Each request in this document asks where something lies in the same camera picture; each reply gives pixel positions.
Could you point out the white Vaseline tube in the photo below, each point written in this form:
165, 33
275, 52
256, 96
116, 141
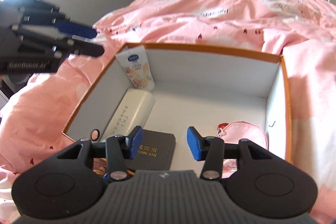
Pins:
135, 64

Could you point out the orange cardboard box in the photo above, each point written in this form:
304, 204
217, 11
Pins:
202, 87

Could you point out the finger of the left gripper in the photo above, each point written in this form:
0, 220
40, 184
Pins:
79, 47
76, 29

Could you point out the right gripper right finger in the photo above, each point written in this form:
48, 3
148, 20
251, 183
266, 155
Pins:
213, 151

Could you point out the white glasses case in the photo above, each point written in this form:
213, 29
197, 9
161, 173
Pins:
133, 110

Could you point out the dark grey book box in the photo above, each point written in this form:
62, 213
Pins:
155, 152

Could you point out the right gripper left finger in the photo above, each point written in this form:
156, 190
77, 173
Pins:
115, 150

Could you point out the pink bed duvet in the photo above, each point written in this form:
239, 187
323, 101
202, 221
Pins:
302, 31

